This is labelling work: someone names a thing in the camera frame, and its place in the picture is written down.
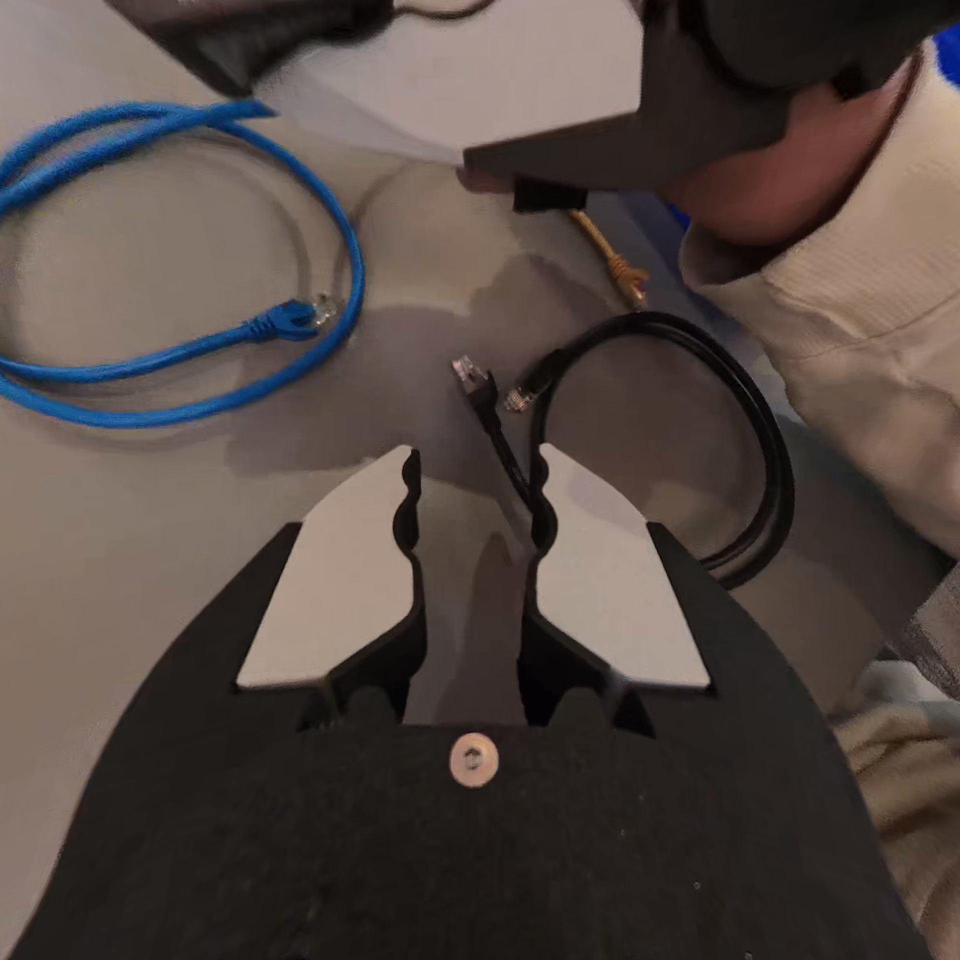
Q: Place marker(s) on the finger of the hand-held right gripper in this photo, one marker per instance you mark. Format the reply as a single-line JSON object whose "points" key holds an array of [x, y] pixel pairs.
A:
{"points": [[480, 75]]}

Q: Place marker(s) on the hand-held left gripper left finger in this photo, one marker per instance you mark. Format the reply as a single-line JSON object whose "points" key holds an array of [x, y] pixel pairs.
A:
{"points": [[330, 600]]}

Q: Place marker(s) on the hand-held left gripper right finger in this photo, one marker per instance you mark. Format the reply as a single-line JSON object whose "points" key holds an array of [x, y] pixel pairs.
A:
{"points": [[618, 600]]}

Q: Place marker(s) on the black ethernet port adapter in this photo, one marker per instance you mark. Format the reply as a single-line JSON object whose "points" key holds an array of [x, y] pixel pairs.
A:
{"points": [[255, 38]]}

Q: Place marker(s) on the person's right forearm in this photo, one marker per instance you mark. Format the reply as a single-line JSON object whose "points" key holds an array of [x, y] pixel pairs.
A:
{"points": [[870, 330]]}

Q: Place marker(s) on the person's right hand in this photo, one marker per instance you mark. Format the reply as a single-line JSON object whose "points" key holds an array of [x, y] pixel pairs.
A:
{"points": [[795, 180]]}

